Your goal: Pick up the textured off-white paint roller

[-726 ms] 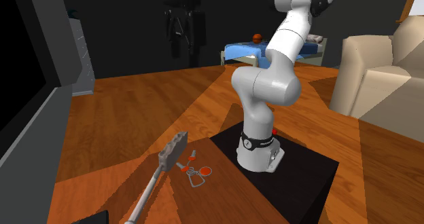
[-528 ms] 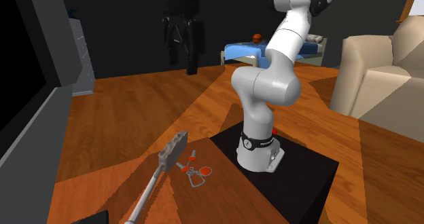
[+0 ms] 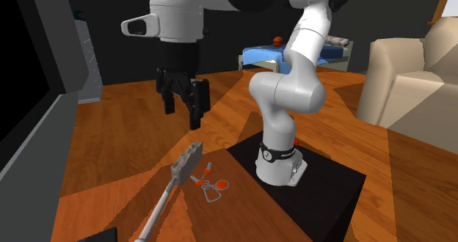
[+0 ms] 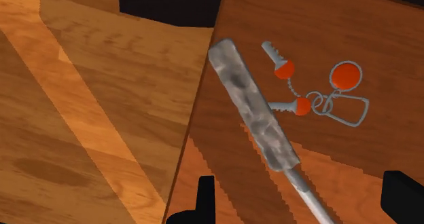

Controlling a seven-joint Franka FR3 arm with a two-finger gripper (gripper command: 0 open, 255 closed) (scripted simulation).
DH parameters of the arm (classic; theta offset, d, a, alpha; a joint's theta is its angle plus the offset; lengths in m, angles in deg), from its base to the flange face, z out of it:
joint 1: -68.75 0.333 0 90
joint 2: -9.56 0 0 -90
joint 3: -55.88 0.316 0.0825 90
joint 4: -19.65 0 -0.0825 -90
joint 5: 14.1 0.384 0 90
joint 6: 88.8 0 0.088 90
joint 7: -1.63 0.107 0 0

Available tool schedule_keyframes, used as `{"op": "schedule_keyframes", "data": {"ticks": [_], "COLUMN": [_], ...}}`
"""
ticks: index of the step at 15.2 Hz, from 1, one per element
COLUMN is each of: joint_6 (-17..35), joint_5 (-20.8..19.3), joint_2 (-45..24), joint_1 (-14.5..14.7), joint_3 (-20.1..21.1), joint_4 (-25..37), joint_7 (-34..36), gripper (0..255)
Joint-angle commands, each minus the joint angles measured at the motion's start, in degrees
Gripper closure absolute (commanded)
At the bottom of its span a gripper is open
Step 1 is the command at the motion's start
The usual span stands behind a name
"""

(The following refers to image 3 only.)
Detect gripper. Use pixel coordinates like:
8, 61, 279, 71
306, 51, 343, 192
156, 40, 211, 131

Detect bed with blue cover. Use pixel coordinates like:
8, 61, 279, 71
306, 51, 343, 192
238, 35, 354, 74

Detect black flat object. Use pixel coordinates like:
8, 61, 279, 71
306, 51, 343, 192
76, 227, 120, 242

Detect large black television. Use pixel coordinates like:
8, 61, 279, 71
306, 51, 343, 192
0, 0, 90, 242

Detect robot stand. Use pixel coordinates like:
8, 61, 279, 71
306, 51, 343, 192
226, 129, 368, 242

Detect beige sofa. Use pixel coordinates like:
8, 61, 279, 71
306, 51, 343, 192
355, 17, 458, 155

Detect wooden framed window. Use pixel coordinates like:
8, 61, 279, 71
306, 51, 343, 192
426, 0, 458, 26

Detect grey long-handled brush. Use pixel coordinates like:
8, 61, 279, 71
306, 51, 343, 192
134, 141, 204, 242

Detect orange keys on ring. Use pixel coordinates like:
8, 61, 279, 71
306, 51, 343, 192
189, 161, 230, 204

